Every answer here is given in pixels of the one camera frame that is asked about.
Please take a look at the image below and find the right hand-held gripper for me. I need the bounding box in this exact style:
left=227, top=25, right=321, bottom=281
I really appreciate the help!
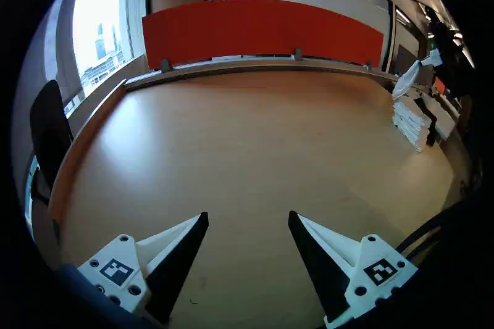
left=419, top=12, right=476, bottom=98

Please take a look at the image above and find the stack of white towels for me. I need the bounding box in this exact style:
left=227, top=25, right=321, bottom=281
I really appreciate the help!
left=391, top=95, right=434, bottom=153

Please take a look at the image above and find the white towel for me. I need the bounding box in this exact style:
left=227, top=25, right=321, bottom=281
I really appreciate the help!
left=391, top=59, right=425, bottom=101

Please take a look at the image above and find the black cable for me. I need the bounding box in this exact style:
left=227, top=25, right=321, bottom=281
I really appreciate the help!
left=396, top=223, right=442, bottom=257

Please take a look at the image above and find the red desk screen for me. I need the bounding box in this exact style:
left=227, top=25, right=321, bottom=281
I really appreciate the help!
left=141, top=0, right=386, bottom=75

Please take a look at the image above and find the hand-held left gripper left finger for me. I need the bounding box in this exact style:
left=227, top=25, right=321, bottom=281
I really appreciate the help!
left=77, top=211, right=210, bottom=327

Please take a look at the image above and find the black office chair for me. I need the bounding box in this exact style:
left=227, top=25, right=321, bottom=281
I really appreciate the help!
left=29, top=80, right=75, bottom=203

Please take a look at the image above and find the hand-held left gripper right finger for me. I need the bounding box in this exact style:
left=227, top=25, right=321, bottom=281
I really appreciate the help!
left=288, top=210, right=420, bottom=329

